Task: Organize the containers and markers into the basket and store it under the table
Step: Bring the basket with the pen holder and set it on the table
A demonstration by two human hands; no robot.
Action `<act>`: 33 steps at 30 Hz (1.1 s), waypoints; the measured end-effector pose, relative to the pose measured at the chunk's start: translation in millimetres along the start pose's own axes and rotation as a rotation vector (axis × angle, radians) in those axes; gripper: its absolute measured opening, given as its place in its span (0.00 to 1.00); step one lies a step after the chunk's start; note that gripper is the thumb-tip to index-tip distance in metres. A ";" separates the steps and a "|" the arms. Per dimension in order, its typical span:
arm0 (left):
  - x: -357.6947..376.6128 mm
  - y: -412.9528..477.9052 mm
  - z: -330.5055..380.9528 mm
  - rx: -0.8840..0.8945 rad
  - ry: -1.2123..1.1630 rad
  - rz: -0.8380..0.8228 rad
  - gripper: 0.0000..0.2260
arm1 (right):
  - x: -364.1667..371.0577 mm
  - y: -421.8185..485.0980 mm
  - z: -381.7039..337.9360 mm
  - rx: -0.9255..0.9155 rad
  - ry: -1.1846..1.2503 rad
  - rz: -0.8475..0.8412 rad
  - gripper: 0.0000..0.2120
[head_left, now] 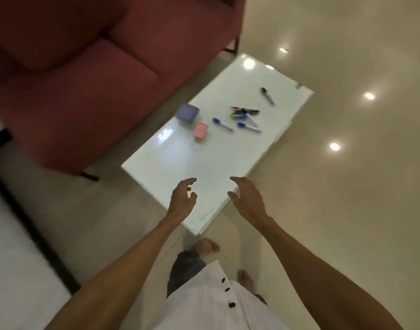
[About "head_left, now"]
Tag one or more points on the person's right hand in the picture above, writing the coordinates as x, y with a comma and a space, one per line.
249, 202

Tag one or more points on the person's left hand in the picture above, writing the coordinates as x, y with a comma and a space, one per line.
180, 202

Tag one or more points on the person's right thumb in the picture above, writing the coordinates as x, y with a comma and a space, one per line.
232, 196

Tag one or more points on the person's left thumb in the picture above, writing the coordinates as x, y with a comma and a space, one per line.
192, 198

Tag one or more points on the person's right forearm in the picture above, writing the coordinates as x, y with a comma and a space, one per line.
320, 274

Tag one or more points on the person's left forearm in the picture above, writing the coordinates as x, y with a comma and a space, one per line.
120, 274

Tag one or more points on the person's left foot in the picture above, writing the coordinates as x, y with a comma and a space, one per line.
207, 245

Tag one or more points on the person's foot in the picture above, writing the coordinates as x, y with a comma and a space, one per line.
246, 279
207, 245

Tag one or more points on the small pink box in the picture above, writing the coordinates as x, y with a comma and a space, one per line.
200, 130

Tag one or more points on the dark blue jeans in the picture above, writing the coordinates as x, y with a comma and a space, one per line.
186, 268

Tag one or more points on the blue capped white marker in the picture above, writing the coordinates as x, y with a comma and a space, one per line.
222, 124
249, 127

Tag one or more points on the blue and yellow marker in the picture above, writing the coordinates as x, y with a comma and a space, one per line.
238, 116

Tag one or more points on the person's right foot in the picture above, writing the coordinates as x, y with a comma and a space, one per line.
246, 279

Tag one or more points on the blue square plastic container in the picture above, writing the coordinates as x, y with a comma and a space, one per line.
187, 113

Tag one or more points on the red pen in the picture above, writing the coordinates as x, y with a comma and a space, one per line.
237, 108

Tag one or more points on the black capped marker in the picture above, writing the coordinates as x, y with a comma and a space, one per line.
267, 95

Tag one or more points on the white buttoned shirt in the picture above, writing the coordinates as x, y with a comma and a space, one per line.
217, 302

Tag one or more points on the red fabric sofa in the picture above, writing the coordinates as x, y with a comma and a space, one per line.
79, 82

